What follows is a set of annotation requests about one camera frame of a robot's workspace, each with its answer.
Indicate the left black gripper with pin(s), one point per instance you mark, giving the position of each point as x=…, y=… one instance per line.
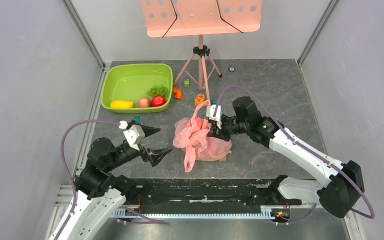
x=155, y=156

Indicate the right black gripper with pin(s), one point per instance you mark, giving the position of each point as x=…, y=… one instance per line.
x=220, y=131

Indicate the pink plastic bag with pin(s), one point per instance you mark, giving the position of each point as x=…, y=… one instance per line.
x=191, y=136

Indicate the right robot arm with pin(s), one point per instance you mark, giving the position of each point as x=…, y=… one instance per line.
x=336, y=186

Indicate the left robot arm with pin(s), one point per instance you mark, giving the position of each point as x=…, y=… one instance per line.
x=97, y=193

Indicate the pink fake peach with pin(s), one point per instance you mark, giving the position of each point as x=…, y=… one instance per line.
x=143, y=102

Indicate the red fake apple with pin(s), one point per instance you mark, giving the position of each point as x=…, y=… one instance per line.
x=158, y=101

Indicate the yellow fake mango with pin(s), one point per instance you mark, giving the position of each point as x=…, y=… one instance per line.
x=122, y=104

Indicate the green fake grapes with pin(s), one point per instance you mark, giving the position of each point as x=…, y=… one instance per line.
x=157, y=90

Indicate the teal cube near stand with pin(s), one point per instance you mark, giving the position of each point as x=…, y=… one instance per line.
x=214, y=101

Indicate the teal cube near basin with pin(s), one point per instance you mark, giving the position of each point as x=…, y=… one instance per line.
x=137, y=119

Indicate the brown wooden block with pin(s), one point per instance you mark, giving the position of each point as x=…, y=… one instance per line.
x=223, y=159

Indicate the yellow butterfly toy block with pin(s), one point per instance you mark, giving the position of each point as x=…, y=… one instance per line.
x=199, y=99

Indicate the orange arch toy block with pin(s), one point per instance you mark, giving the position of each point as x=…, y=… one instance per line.
x=177, y=93

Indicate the green plastic basin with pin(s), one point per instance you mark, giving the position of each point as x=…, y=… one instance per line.
x=130, y=82

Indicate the pink music stand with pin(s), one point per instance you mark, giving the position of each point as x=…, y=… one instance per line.
x=179, y=18

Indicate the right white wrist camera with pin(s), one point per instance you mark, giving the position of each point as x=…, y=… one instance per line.
x=213, y=112

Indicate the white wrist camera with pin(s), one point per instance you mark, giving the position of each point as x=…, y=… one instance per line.
x=132, y=132
x=213, y=112

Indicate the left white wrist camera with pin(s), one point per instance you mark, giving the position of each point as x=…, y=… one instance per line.
x=132, y=132

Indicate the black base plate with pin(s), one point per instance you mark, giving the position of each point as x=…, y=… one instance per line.
x=205, y=195

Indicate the white cable duct rail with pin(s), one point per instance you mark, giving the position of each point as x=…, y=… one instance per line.
x=264, y=214

